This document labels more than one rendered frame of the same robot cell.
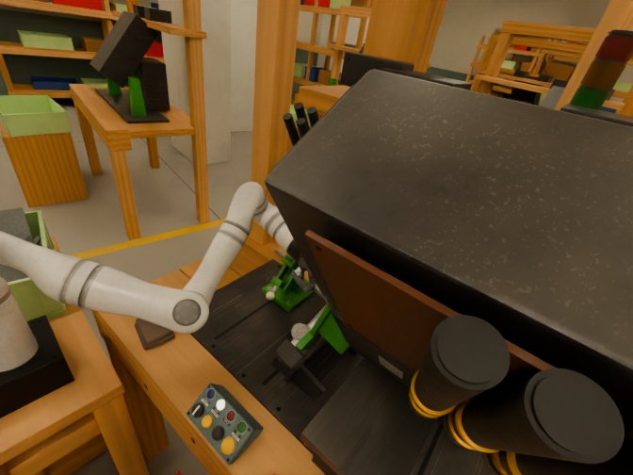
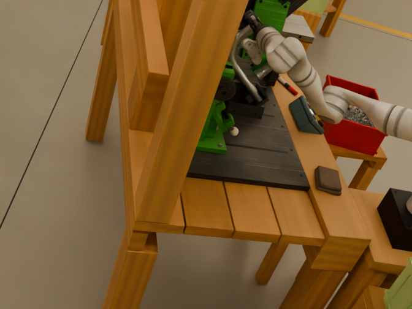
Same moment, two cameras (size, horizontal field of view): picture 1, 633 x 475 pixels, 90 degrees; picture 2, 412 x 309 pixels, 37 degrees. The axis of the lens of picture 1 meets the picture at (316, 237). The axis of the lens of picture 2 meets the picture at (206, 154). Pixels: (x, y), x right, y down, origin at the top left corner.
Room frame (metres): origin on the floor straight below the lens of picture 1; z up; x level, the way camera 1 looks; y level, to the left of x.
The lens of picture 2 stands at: (2.06, 0.99, 2.01)
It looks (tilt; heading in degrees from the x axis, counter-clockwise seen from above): 37 degrees down; 216
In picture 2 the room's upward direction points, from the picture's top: 20 degrees clockwise
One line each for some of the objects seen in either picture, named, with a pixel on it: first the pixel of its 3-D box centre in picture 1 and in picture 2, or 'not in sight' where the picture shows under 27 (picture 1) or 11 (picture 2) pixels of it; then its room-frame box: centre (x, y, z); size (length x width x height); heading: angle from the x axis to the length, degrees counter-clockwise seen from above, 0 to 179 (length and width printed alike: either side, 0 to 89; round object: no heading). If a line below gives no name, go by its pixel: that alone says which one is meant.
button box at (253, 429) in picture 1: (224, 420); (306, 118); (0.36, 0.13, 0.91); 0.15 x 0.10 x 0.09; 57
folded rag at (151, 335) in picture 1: (154, 328); (328, 179); (0.56, 0.40, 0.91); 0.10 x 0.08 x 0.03; 44
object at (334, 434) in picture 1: (397, 386); (258, 20); (0.37, -0.20, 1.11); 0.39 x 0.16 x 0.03; 147
